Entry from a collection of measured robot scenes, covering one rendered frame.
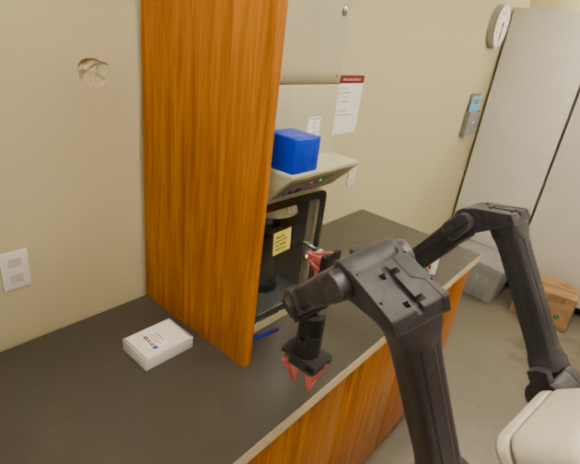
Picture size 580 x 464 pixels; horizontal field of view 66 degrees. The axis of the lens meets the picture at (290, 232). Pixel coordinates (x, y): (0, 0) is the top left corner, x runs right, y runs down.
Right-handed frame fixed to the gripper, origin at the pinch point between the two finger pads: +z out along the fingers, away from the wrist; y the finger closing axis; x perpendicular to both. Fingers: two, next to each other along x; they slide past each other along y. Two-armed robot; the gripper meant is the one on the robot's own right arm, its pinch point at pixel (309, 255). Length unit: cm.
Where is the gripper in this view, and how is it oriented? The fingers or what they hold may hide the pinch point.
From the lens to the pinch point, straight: 140.1
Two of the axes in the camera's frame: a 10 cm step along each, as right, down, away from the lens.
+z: -7.5, -3.6, 5.6
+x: -6.5, 2.4, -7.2
